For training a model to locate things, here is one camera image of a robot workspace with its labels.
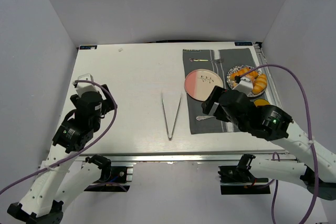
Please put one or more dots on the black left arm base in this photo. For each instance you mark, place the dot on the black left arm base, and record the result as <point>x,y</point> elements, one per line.
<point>114,177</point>

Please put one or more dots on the silver butter knife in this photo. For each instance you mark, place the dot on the silver butter knife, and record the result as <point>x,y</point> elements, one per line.
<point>203,117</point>

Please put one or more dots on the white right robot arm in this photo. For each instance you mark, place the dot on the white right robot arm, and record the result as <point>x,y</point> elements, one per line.
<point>316,164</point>

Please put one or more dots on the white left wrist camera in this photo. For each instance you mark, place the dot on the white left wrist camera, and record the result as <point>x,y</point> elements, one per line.
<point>83,87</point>

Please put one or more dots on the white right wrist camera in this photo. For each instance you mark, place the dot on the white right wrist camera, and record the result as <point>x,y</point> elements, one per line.
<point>243,84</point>

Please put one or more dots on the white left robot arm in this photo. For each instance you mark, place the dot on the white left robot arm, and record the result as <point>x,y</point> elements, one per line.
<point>48,197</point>

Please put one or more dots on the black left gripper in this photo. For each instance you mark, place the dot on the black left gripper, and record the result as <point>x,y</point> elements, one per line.
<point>106,98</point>

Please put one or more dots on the silver metal tongs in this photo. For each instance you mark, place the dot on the silver metal tongs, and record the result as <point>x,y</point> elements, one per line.
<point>171,101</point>

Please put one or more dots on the blue corner label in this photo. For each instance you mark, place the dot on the blue corner label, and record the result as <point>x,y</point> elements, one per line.
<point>243,43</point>
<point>88,47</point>

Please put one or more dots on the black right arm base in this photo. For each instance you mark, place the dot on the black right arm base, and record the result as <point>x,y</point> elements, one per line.
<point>238,180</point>

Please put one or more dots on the patterned bread plate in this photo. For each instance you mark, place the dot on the patterned bread plate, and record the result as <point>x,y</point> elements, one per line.
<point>252,76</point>

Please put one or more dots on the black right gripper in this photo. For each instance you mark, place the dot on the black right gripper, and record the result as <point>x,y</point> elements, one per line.
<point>217,100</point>

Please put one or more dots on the pink and cream plate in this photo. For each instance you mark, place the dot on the pink and cream plate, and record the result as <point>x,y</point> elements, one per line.
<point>199,83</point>

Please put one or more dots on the blue left corner label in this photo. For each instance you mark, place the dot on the blue left corner label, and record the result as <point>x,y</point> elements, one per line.
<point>88,47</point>

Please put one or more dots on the golden bread roll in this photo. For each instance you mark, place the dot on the golden bread roll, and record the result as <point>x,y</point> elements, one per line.
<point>260,84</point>
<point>239,73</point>

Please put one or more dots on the silver fork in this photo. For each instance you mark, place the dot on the silver fork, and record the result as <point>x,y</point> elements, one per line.
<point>217,61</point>

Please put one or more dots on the grey striped placemat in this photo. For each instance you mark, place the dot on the grey striped placemat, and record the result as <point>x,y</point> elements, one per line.
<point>231,57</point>

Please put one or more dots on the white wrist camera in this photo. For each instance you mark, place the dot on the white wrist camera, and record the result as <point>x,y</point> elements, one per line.
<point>243,84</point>
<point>83,87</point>

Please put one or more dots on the blue right corner label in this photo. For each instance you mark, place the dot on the blue right corner label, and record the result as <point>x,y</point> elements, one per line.
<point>243,43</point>

